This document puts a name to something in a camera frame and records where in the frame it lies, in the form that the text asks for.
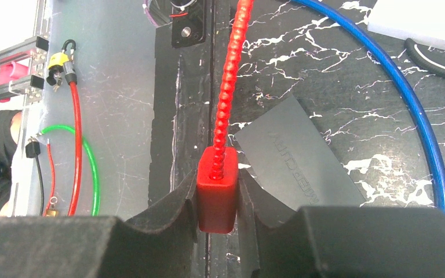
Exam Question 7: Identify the red cable lock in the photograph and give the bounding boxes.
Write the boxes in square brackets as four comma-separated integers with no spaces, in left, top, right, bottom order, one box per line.
[196,1,254,233]

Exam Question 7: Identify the white rectangular box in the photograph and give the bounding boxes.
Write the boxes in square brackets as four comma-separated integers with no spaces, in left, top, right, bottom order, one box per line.
[367,0,445,50]

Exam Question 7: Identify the green cable loop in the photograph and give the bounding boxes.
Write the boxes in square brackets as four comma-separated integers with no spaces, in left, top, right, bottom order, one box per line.
[34,125,101,217]

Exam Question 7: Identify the yellow padlock red cable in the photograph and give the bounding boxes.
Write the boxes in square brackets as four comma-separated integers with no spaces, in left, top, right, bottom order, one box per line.
[46,39,83,218]

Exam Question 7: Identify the blue cable lock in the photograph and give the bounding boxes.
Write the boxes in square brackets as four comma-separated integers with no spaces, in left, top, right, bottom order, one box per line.
[297,0,445,215]

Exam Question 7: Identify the black grey pliers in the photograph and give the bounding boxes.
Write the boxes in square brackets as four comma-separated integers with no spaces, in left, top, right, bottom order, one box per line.
[404,38,445,78]

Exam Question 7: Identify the aluminium frame rail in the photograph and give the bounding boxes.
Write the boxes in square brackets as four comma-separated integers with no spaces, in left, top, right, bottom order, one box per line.
[0,0,52,215]

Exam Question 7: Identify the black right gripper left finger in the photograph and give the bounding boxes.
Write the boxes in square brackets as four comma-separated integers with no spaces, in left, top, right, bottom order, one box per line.
[0,171,197,277]

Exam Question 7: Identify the black flat box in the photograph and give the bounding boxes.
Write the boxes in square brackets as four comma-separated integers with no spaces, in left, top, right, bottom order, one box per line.
[235,97,365,210]

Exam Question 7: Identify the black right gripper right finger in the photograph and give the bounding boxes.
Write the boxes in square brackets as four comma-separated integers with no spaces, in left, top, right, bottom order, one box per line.
[238,170,445,277]

